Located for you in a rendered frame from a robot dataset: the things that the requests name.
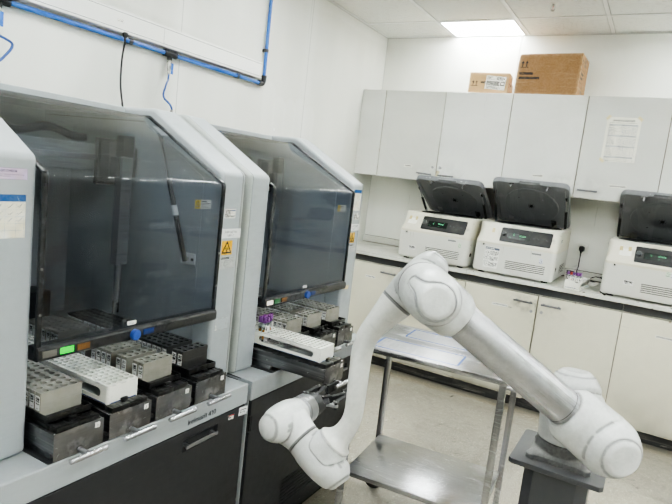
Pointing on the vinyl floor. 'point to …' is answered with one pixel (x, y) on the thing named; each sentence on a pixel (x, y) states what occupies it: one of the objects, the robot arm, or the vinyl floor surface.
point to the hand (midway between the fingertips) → (340, 389)
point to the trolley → (467, 493)
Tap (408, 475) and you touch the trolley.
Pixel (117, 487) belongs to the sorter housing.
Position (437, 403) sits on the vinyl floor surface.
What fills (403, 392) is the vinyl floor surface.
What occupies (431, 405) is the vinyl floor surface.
